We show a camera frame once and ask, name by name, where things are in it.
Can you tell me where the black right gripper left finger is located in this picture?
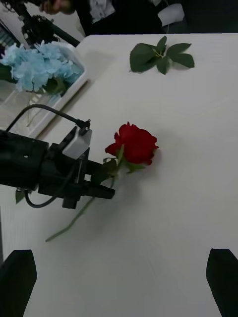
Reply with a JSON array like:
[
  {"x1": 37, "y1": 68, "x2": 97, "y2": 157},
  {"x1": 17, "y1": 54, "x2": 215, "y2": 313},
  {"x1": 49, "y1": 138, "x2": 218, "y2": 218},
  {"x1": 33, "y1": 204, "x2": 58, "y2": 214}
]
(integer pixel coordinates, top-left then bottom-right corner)
[{"x1": 0, "y1": 249, "x2": 38, "y2": 317}]

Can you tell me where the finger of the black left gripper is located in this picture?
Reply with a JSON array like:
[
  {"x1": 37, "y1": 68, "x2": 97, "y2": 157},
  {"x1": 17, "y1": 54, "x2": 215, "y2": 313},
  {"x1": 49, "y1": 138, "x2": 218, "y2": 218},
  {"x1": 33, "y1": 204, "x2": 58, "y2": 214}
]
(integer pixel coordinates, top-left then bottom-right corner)
[
  {"x1": 81, "y1": 181, "x2": 116, "y2": 200},
  {"x1": 85, "y1": 160, "x2": 105, "y2": 176}
]

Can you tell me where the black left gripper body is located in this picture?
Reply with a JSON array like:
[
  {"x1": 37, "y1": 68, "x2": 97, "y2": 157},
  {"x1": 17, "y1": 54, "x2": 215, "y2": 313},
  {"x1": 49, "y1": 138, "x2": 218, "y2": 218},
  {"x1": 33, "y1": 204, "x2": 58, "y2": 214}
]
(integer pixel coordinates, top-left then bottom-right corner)
[{"x1": 38, "y1": 142, "x2": 91, "y2": 210}]

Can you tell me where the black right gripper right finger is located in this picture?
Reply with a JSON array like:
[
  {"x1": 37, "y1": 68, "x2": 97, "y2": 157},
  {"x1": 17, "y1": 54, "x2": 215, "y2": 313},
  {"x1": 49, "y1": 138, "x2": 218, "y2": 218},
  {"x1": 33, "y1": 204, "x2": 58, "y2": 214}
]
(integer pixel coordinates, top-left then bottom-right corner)
[{"x1": 206, "y1": 248, "x2": 238, "y2": 317}]

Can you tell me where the red rose with dark leaves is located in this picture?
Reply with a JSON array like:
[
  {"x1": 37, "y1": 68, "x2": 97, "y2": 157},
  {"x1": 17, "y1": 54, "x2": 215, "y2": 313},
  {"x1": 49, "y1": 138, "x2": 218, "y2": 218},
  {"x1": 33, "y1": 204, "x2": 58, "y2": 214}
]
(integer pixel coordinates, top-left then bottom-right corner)
[{"x1": 45, "y1": 121, "x2": 160, "y2": 243}]

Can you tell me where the pale blue flower green stem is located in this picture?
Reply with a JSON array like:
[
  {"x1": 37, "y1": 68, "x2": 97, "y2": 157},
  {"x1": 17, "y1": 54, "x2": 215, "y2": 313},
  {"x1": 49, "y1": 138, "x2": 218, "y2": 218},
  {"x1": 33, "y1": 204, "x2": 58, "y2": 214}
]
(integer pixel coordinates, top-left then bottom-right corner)
[
  {"x1": 0, "y1": 43, "x2": 33, "y2": 93},
  {"x1": 29, "y1": 40, "x2": 85, "y2": 96}
]

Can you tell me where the person's hand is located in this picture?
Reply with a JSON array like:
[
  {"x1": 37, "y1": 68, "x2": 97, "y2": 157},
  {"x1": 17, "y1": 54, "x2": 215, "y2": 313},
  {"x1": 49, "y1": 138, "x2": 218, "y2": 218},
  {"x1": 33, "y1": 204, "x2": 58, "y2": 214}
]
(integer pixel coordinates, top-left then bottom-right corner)
[{"x1": 39, "y1": 0, "x2": 76, "y2": 15}]

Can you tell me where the loose green leaf twig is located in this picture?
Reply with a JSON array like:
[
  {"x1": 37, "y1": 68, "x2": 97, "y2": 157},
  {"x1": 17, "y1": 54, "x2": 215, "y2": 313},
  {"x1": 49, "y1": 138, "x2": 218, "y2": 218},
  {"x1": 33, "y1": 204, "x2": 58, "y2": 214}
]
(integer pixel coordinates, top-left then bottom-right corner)
[
  {"x1": 129, "y1": 35, "x2": 195, "y2": 76},
  {"x1": 15, "y1": 189, "x2": 26, "y2": 205}
]

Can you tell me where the shallow white box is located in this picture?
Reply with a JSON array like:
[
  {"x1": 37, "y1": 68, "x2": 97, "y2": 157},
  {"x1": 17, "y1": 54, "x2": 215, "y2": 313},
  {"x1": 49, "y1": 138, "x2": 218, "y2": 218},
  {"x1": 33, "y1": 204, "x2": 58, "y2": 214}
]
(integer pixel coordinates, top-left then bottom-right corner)
[{"x1": 0, "y1": 41, "x2": 90, "y2": 140}]

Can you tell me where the black tripod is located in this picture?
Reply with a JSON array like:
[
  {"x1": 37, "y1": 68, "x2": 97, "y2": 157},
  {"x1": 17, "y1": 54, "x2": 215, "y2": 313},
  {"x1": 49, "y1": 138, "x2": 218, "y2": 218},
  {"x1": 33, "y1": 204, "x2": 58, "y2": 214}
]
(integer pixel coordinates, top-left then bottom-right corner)
[{"x1": 6, "y1": 0, "x2": 80, "y2": 48}]

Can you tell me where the person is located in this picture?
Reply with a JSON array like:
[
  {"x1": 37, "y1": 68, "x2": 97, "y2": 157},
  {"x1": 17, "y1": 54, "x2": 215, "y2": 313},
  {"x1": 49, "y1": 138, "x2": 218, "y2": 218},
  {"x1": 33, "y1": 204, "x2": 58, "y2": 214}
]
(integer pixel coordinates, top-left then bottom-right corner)
[{"x1": 39, "y1": 0, "x2": 189, "y2": 36}]

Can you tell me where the pale grey left wrist camera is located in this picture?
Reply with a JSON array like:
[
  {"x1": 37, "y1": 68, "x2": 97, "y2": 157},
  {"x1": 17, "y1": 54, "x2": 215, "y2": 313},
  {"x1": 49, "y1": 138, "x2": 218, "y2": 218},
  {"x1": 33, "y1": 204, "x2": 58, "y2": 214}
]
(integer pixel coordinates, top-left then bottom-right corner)
[{"x1": 61, "y1": 126, "x2": 93, "y2": 160}]

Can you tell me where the black left wrist camera cable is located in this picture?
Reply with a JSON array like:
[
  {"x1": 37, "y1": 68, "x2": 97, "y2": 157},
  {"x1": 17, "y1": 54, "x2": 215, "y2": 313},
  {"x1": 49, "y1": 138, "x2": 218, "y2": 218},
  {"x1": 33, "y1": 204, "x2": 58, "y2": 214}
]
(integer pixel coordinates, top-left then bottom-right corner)
[{"x1": 5, "y1": 104, "x2": 91, "y2": 209}]

